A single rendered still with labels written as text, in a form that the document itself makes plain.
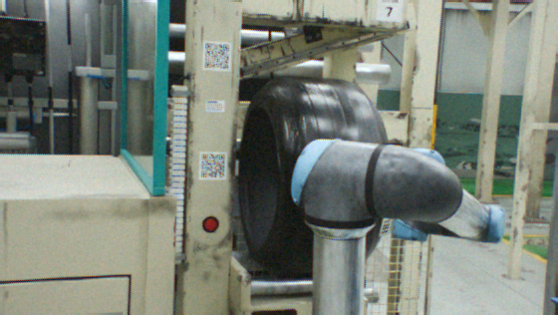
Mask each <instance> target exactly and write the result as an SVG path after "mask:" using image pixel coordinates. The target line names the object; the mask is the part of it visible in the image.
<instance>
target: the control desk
mask: <svg viewBox="0 0 558 315"><path fill-rule="evenodd" d="M176 215H177V197H176V196H175V195H174V193H173V192H172V191H171V190H170V189H168V188H167V187H165V195H152V194H151V193H150V191H149V190H148V189H147V187H146V186H145V185H144V183H143V182H142V181H141V180H140V178H139V176H138V175H137V174H136V173H135V172H134V171H133V170H132V168H131V167H130V165H129V164H128V163H127V161H126V160H125V159H124V158H123V157H122V156H119V157H109V156H41V155H0V315H173V296H174V269H175V243H176Z"/></svg>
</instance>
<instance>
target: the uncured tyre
mask: <svg viewBox="0 0 558 315"><path fill-rule="evenodd" d="M317 140H327V141H332V140H341V141H342V142H362V143H372V144H385V143H388V142H389V139H388V134H387V131H386V128H385V126H384V123H383V120H382V118H381V114H380V112H379V110H377V108H376V106H375V105H374V104H373V102H372V101H371V100H370V98H369V97H368V96H367V95H366V94H365V92H364V91H363V90H362V89H361V88H360V87H359V86H357V85H356V84H353V83H351V82H349V81H346V80H343V79H322V78H305V77H288V76H285V77H281V78H278V79H271V80H270V81H269V82H268V83H267V84H266V85H265V86H264V87H263V88H261V89H260V90H259V91H258V92H257V93H256V94H255V95H254V97H253V98H252V100H251V102H250V103H249V106H248V108H247V111H246V116H245V119H244V123H243V127H242V132H241V137H240V144H239V165H238V191H239V212H240V219H241V225H242V229H243V233H244V236H245V240H246V245H247V248H248V250H249V251H250V254H251V255H252V257H253V258H254V260H255V261H256V262H257V263H258V264H259V265H260V266H261V267H262V268H264V269H265V270H266V271H267V272H268V273H269V274H270V275H272V276H275V277H300V276H313V253H314V231H313V229H312V228H311V227H309V225H308V224H307V223H306V222H305V208H302V207H301V206H300V205H298V204H296V203H295V202H294V201H293V195H292V179H293V171H294V167H295V164H296V163H297V160H298V158H299V157H300V156H301V152H302V150H304V149H305V147H306V146H307V145H308V144H309V143H310V142H314V141H317ZM381 225H382V219H381V218H379V217H376V223H375V225H374V227H373V228H372V229H370V230H369V231H367V233H366V261H367V259H368V257H369V256H370V255H371V254H373V252H374V251H375V248H376V247H377V245H378V244H379V242H380V240H381V238H382V237H378V236H379V232H380V229H381ZM366 261H365V262H366Z"/></svg>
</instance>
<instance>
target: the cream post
mask: <svg viewBox="0 0 558 315"><path fill-rule="evenodd" d="M242 1H243V0H186V3H185V24H186V30H185V57H184V76H187V72H191V82H190V83H189V82H187V81H186V79H185V80H184V84H183V85H184V86H187V87H188V89H187V90H188V91H190V96H187V97H185V98H186V99H187V103H184V104H186V105H187V109H186V116H183V117H186V122H183V123H186V128H183V129H186V134H185V135H186V140H183V141H184V142H185V146H183V147H184V148H185V152H183V153H185V157H184V159H185V164H184V169H183V171H184V172H187V177H185V178H184V181H183V183H184V188H183V194H182V195H183V200H182V201H183V205H182V207H183V211H182V235H181V237H182V241H181V244H182V245H181V246H180V247H181V252H183V253H184V255H185V260H184V262H181V263H179V264H178V269H177V296H176V307H175V315H229V277H230V264H231V252H232V232H233V211H234V185H235V170H236V149H237V125H238V107H239V101H238V87H239V65H240V45H241V23H242ZM204 41H212V42H225V43H231V60H230V71H216V70H202V67H203V43H204ZM206 101H224V112H210V111H207V110H206ZM199 152H225V153H227V168H226V180H199ZM208 219H213V220H215V222H216V227H215V228H214V229H212V230H208V229H207V228H206V227H205V222H206V220H208Z"/></svg>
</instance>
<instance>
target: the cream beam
mask: <svg viewBox="0 0 558 315"><path fill-rule="evenodd" d="M408 3H409V0H403V12H402V22H387V21H377V20H376V18H377V4H378V0H243V1H242V23H241V24H247V25H259V26H271V27H283V28H302V27H303V26H318V27H324V28H331V29H343V30H354V31H366V32H378V33H384V32H394V31H403V30H405V29H406V23H407V10H408Z"/></svg>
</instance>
